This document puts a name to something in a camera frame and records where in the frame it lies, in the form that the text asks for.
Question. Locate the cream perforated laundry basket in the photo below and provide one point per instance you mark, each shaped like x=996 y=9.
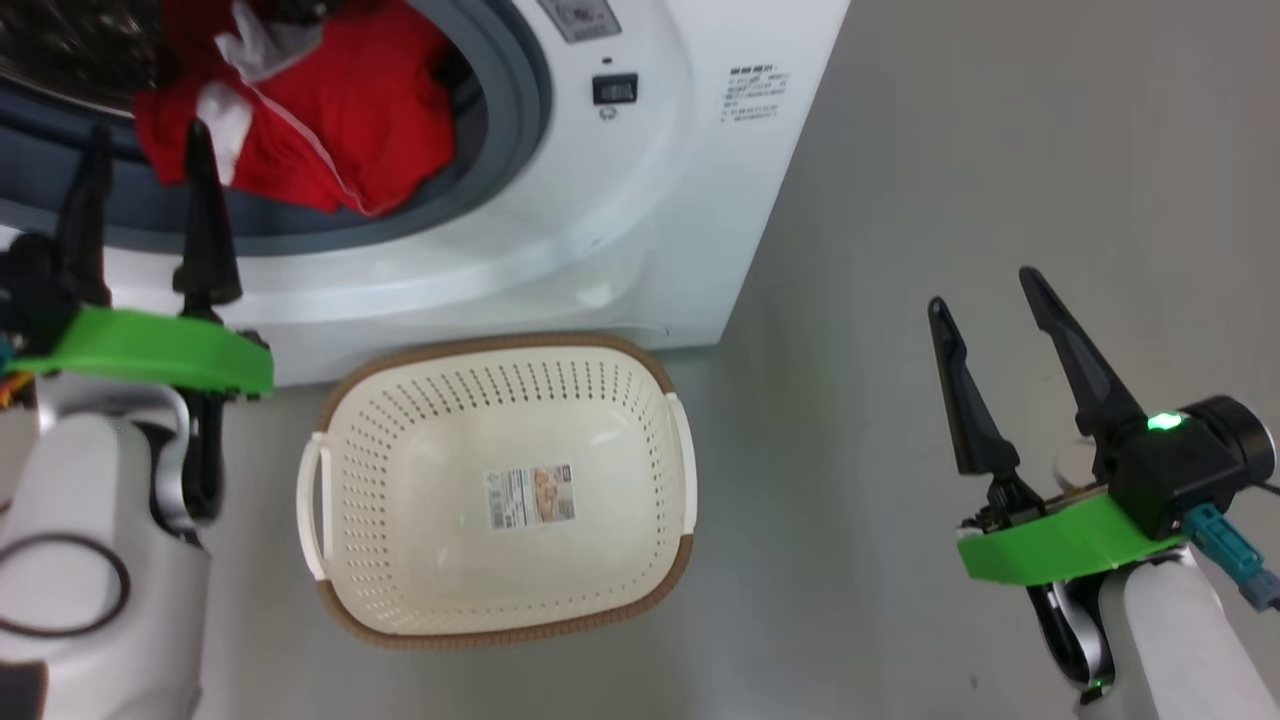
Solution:
x=500 y=580

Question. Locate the paper label inside basket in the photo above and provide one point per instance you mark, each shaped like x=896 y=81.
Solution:
x=530 y=497

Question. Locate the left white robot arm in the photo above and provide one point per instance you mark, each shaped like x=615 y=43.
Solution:
x=80 y=480

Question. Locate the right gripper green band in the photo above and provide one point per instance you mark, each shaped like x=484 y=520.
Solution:
x=1060 y=545

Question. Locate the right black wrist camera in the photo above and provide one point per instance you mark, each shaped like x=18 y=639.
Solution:
x=1170 y=470

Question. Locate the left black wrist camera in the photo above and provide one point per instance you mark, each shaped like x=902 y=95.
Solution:
x=30 y=290

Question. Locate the grey warning sticker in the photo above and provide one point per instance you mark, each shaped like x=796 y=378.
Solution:
x=580 y=18

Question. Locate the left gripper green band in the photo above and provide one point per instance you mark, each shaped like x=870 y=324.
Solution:
x=150 y=350

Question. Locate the perforated steel washer drum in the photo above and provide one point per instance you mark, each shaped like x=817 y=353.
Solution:
x=60 y=50

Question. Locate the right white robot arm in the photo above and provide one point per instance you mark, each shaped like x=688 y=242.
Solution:
x=1180 y=650

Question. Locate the white washing machine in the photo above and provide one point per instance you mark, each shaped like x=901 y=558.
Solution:
x=650 y=200

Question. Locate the grey rubber door gasket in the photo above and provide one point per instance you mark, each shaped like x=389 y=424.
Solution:
x=515 y=110

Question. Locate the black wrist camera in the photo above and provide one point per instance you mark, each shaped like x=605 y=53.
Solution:
x=1170 y=470
x=30 y=290

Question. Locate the red and white garment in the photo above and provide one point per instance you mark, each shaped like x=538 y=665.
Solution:
x=380 y=110

